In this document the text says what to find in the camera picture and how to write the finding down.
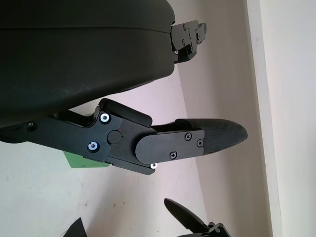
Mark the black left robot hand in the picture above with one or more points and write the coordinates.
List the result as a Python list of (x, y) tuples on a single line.
[(74, 61)]

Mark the green cube block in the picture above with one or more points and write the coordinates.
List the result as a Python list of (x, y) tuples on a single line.
[(79, 161)]

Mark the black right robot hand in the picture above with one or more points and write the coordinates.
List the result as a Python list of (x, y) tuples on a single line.
[(190, 219)]

